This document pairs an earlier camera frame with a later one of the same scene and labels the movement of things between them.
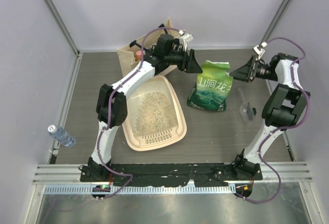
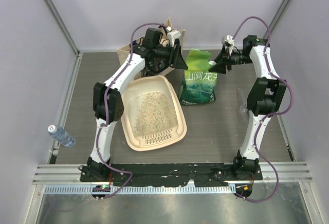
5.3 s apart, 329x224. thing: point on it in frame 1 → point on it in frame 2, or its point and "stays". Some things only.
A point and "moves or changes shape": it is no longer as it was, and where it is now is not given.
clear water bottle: [61, 135] stays
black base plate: [160, 174] stays
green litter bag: [213, 87] moves or changes shape
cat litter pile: [156, 115] stays
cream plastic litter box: [156, 115] stays
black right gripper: [244, 73] → [220, 67]
